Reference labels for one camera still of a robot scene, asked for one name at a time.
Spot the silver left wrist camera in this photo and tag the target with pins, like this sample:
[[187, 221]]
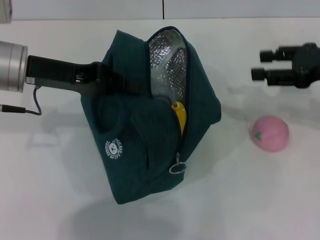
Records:
[[5, 11]]

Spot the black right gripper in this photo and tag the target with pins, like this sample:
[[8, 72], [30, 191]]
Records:
[[307, 65]]

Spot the yellow banana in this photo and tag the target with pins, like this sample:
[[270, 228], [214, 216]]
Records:
[[181, 115]]

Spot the pink toy peach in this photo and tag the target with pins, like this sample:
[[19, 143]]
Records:
[[271, 133]]

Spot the dark teal insulated lunch bag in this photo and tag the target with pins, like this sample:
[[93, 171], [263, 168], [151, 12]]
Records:
[[140, 150]]

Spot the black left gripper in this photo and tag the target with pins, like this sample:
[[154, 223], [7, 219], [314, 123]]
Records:
[[55, 75]]

